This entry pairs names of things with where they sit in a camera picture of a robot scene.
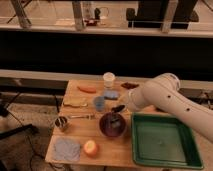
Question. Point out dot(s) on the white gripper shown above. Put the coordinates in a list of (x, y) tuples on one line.
[(128, 103)]

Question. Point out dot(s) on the dark dish brush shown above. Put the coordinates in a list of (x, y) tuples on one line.
[(114, 121)]

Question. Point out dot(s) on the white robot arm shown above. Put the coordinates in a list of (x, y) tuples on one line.
[(163, 92)]

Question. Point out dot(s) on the purple bowl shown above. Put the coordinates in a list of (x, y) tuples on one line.
[(104, 126)]

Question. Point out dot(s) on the blue sponge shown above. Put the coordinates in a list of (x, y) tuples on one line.
[(111, 94)]

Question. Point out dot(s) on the blue plastic cup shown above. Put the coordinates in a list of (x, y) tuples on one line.
[(99, 103)]

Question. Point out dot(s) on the dark brown food item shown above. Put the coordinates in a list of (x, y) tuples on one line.
[(128, 85)]

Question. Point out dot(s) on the metal fork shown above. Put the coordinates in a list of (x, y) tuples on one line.
[(82, 116)]

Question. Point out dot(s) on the clear plastic cup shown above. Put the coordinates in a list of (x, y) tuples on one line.
[(109, 79)]

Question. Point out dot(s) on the orange carrot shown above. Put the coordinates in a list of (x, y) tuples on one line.
[(87, 89)]

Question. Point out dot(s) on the orange fruit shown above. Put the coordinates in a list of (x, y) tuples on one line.
[(90, 148)]

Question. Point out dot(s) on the green plastic tray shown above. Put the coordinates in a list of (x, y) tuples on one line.
[(163, 141)]

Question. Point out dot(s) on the small metal can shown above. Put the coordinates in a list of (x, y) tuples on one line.
[(61, 123)]

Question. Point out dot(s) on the blue cloth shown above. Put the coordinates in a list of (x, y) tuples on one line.
[(66, 150)]

